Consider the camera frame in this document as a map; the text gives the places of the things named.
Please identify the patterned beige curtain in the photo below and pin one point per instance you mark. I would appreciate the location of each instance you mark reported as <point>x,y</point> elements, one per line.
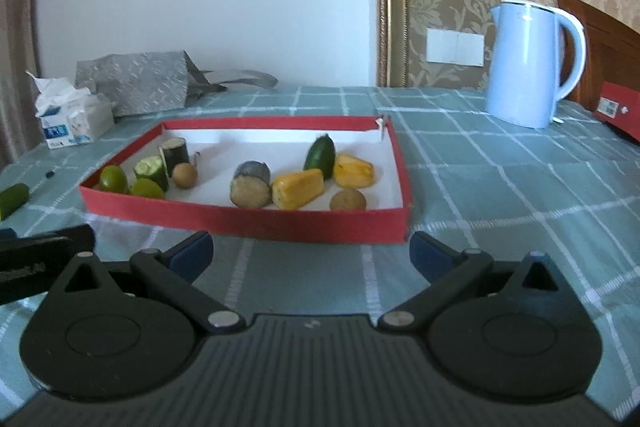
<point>15,57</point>

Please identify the white wall switch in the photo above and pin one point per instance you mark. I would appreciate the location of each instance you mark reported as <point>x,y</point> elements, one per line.
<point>455,47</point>

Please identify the green checked tablecloth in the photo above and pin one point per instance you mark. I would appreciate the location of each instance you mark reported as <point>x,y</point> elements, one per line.
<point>500,207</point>

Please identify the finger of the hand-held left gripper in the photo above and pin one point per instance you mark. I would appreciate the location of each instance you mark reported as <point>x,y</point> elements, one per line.
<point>60,239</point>
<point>5,233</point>

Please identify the green lime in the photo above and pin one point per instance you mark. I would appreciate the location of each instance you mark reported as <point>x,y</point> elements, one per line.
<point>112,179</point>
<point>147,190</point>

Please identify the white tissue pack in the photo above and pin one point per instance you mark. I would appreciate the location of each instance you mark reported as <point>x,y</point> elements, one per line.
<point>75,122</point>

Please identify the brown longan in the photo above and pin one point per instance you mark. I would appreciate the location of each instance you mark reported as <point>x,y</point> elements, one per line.
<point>185,175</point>
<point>347,200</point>

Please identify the grey patterned gift bag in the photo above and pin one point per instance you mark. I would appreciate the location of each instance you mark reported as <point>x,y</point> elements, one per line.
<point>135,82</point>

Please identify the green cucumber piece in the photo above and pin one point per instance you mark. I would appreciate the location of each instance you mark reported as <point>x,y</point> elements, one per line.
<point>12,202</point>
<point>320,154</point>
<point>152,169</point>

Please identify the red cardboard box tray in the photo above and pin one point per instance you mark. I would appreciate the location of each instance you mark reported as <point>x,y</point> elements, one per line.
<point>300,227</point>

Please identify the light blue electric kettle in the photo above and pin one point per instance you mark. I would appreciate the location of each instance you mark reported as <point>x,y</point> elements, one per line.
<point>522,67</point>

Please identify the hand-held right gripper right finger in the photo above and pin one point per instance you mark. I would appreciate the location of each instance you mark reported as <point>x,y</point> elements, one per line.
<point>430,254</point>

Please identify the long yellow jackfruit piece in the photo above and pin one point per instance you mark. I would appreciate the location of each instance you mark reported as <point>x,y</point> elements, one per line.
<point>297,189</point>

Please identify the wooden chair back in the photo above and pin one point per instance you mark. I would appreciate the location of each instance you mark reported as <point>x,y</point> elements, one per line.
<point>607,42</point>

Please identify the short yellow jackfruit piece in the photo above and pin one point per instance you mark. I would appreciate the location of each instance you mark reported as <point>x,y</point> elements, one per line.
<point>355,172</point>

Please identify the red cardboard box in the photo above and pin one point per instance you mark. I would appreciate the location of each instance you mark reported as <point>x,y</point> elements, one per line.
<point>622,112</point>

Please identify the large sugarcane piece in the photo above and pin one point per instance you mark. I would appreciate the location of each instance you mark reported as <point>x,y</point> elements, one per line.
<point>250,192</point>

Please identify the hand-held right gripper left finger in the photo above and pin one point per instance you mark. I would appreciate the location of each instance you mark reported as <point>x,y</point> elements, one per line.
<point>192,254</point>

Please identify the small dark sugarcane piece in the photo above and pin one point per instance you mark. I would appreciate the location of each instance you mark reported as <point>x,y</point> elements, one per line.
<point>176,154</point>

